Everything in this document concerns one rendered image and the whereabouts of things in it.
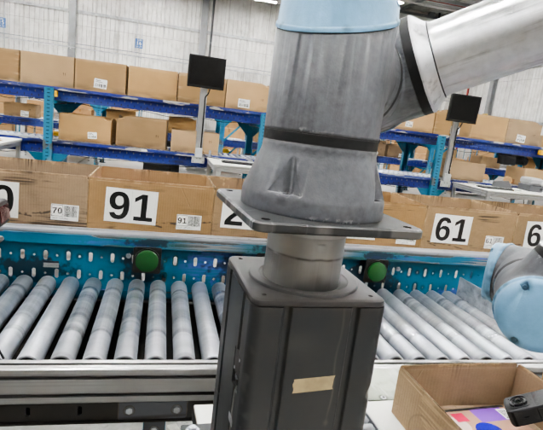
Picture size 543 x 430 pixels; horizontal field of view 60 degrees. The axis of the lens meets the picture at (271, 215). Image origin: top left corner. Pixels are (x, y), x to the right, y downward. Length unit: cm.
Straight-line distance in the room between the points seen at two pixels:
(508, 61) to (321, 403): 52
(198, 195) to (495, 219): 113
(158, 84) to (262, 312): 558
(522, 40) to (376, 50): 23
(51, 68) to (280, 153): 569
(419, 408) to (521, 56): 60
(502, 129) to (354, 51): 715
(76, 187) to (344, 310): 113
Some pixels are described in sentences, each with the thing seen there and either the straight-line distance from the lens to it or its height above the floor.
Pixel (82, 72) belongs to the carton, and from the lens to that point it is 614.
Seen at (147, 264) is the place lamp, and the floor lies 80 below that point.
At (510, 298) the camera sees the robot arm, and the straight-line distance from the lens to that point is 61.
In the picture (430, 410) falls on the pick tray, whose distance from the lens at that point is 92.
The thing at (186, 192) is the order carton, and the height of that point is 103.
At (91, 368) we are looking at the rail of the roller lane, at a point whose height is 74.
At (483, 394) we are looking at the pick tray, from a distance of 114.
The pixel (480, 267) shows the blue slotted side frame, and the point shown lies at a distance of 198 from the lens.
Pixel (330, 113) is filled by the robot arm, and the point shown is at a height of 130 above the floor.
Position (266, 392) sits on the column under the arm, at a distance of 62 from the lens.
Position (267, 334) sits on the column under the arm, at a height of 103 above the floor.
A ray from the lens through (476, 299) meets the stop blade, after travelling 180.
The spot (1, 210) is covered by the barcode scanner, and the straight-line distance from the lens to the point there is 95.
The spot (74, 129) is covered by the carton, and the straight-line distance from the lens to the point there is 592.
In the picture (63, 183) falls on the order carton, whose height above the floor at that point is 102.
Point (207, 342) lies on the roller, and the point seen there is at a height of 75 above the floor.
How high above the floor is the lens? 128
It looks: 11 degrees down
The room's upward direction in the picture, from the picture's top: 7 degrees clockwise
